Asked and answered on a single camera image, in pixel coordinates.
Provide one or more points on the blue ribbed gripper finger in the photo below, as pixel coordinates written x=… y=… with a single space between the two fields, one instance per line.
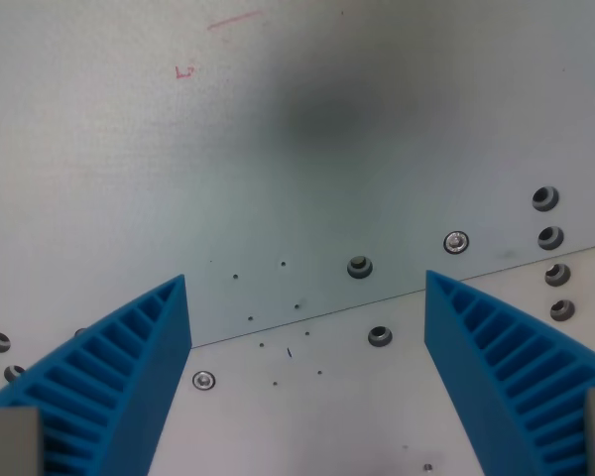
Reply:
x=129 y=377
x=481 y=377

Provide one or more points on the grey recessed bolt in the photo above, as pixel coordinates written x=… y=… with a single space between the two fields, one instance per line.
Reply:
x=359 y=266

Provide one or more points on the silver screw with washer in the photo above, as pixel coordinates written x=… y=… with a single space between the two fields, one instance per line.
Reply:
x=203 y=380
x=456 y=242

